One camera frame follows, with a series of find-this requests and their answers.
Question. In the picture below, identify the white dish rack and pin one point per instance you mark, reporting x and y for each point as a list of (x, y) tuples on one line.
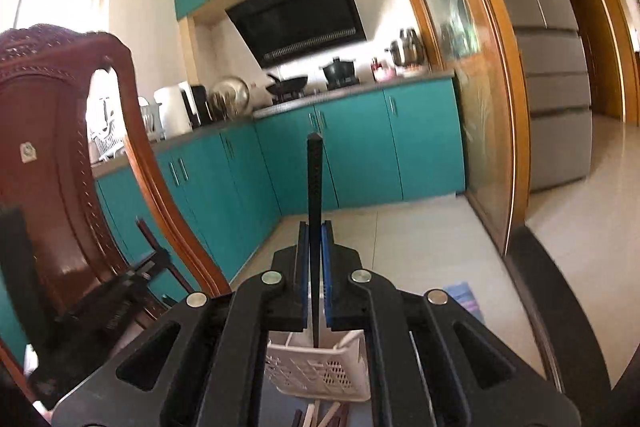
[(145, 122)]

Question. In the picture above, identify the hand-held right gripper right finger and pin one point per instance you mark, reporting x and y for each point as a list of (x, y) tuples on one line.
[(327, 272)]

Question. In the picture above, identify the wooden framed glass door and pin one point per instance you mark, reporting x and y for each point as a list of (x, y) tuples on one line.
[(480, 82)]

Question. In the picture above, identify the white kitchen appliance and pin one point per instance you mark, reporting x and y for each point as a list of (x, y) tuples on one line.
[(172, 109)]

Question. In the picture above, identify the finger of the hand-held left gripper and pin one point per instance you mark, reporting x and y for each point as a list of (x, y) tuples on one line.
[(147, 264)]

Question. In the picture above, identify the white sticker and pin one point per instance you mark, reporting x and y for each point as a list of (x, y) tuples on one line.
[(29, 153)]

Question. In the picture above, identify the black kitchen appliance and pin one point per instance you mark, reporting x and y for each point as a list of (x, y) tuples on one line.
[(200, 104)]

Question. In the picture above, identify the grey refrigerator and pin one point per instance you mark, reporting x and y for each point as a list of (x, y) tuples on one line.
[(545, 57)]

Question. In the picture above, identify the red bottle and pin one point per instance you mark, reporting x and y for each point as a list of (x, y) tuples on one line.
[(376, 69)]

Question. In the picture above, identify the black wok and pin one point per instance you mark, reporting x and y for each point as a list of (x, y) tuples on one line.
[(290, 84)]

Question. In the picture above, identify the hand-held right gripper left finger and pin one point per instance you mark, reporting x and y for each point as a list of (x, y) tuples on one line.
[(302, 272)]

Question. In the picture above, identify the black range hood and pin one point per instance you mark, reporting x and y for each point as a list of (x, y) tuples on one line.
[(300, 17)]

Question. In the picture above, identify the stainless steel pot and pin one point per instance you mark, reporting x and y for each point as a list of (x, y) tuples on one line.
[(407, 49)]

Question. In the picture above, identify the steel pot lid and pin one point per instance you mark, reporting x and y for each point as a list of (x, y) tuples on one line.
[(232, 97)]

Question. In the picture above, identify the brown wooden door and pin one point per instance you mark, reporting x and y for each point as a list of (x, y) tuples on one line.
[(592, 52)]

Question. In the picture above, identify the black chopstick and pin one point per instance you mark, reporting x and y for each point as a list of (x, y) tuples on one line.
[(315, 187)]

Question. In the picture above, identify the blue striped cloth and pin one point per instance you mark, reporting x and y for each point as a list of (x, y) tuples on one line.
[(462, 297)]

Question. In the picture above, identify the black cooking pot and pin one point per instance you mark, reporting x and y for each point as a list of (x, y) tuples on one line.
[(339, 71)]

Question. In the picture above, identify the wooden doorway frame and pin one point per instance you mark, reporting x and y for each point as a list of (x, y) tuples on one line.
[(617, 32)]

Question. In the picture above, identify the beige chopstick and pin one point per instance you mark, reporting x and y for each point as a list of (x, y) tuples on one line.
[(329, 417), (311, 414)]

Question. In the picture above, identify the pink bowl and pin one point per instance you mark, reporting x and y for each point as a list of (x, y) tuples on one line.
[(385, 74)]

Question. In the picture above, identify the carved wooden chair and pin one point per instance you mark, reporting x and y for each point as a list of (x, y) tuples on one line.
[(50, 132)]

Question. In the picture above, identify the white plastic utensil basket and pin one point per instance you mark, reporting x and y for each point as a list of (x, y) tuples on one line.
[(320, 372)]

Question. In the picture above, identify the gas stove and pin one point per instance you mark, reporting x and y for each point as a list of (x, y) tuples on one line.
[(320, 91)]

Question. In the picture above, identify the dark brown chopstick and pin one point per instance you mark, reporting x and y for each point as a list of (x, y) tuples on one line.
[(297, 419), (345, 413)]

